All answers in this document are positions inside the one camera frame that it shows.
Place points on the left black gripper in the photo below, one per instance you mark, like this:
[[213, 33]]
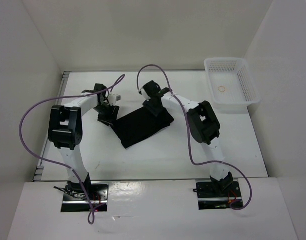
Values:
[[111, 117]]

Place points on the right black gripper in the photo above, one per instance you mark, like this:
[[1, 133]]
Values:
[[155, 110]]

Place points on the black skirt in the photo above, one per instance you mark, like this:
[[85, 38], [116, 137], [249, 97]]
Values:
[[139, 125]]

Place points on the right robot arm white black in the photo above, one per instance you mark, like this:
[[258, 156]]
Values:
[[202, 126]]

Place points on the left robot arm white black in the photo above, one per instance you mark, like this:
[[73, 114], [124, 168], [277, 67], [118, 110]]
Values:
[[65, 131]]

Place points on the white plastic perforated basket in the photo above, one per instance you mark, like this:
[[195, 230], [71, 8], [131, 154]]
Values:
[[234, 75]]

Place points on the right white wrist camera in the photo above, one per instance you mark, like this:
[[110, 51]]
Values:
[[142, 92]]

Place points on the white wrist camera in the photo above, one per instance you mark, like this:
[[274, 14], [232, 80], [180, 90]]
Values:
[[142, 92], [112, 99]]

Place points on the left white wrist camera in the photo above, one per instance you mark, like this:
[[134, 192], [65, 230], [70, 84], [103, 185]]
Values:
[[112, 99]]

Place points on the orange ring basket mark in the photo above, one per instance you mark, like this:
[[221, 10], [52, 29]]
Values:
[[221, 89]]

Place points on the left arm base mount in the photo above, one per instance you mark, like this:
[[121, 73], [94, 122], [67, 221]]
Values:
[[76, 201]]

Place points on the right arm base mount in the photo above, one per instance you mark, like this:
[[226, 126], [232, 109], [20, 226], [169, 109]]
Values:
[[208, 199]]

